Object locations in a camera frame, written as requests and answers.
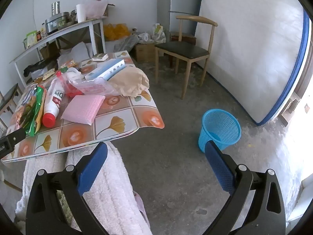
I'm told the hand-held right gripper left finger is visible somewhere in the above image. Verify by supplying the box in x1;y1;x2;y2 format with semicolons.
26;142;115;235

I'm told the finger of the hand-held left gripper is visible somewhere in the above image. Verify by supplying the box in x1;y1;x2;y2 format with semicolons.
0;128;27;157

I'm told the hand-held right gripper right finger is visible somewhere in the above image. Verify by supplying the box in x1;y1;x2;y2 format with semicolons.
204;141;286;235

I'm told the large orange chips bag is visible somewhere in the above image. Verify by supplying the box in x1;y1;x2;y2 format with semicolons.
10;84;37;130

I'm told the large green foil snack bag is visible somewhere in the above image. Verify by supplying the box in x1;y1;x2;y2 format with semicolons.
23;85;47;137

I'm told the blue mesh wastebasket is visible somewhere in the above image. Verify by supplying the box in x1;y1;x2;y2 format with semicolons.
198;109;242;152

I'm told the white paper sheet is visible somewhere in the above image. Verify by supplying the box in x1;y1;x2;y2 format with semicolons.
84;59;126;81

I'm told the dark-seat wooden stool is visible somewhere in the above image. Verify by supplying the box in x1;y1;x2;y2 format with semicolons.
0;83;23;128

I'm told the white bottle with red cap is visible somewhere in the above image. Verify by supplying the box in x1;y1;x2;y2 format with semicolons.
42;71;66;128

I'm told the pink scrub pad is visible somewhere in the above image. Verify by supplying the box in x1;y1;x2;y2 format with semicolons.
60;94;105;125

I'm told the black cloth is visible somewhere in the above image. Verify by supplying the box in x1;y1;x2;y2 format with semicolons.
23;59;58;77

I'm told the clear plastic bag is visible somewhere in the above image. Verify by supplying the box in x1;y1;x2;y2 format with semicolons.
60;72;115;97

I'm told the orange biscuit packet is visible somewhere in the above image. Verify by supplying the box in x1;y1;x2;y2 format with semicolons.
59;59;76;69

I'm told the beige cloth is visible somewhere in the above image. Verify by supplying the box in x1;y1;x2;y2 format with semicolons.
108;67;150;97

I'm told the light green packet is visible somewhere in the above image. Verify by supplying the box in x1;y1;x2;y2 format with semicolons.
24;31;38;48

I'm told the white woven sack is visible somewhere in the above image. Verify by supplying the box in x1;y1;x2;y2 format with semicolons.
57;42;94;64

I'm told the white mattress with blue edge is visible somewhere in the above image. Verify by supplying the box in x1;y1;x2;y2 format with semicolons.
194;0;311;126

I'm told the grey metal pot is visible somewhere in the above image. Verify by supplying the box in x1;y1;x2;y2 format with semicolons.
45;12;70;33

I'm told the wooden chair with dark seat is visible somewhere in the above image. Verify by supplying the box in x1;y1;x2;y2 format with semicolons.
155;15;218;100

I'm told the white long table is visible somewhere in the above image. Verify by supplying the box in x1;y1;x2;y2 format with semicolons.
9;17;107;84

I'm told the brown cardboard box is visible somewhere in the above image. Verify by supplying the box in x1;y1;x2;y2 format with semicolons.
134;43;157;63

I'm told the grey plastic bag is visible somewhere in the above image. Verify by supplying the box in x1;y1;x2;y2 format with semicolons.
114;34;140;52

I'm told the brown wooden stool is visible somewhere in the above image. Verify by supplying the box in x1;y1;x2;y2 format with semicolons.
169;31;197;46

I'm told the white paper towel roll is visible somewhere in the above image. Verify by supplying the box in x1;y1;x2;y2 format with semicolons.
76;4;86;23

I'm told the yellow plastic bag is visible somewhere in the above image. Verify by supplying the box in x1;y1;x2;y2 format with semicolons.
104;23;131;41

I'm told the white plastic bag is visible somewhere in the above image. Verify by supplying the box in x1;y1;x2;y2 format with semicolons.
138;24;167;43

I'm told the pink plastic bag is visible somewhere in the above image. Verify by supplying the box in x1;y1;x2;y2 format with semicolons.
82;0;109;20

